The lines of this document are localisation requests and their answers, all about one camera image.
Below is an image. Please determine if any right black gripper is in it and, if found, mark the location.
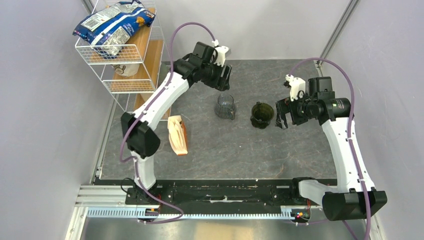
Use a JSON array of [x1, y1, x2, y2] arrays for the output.
[[274, 91, 317, 129]]

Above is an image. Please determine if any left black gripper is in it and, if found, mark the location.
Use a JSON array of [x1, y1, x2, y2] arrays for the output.
[[201, 59, 232, 92]]

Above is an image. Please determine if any dark green coffee dripper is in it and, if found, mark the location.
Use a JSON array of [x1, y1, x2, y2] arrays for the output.
[[250, 101, 275, 129]]

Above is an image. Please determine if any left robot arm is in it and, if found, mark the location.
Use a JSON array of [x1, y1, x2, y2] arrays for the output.
[[121, 41, 232, 205]]

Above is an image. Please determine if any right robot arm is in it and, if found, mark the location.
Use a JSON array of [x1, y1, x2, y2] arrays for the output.
[[275, 74, 388, 221]]

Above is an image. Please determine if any clear glass coffee server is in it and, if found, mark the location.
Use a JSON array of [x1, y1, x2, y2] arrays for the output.
[[214, 92, 237, 120]]

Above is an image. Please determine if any blue snack bag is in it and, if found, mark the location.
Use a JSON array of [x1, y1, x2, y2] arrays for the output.
[[72, 0, 156, 59]]

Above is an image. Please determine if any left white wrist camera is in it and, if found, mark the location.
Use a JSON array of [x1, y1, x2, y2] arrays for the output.
[[212, 39, 231, 67]]

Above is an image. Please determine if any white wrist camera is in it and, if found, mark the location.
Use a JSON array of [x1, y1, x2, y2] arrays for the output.
[[212, 39, 231, 67], [284, 74, 306, 102]]

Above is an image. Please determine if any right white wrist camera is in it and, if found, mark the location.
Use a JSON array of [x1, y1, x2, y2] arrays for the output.
[[284, 74, 306, 102]]

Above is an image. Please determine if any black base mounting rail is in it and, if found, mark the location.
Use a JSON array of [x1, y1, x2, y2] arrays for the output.
[[100, 178, 317, 217]]

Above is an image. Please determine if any white wire wooden shelf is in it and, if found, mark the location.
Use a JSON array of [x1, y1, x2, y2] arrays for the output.
[[75, 0, 168, 112]]

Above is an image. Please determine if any white cable duct strip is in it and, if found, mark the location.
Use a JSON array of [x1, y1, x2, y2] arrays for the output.
[[86, 206, 306, 221]]

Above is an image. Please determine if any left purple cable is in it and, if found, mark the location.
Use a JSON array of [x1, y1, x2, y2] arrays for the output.
[[119, 21, 218, 225]]

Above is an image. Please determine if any aluminium corner frame post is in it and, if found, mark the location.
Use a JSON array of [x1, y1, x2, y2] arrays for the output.
[[320, 0, 361, 59]]

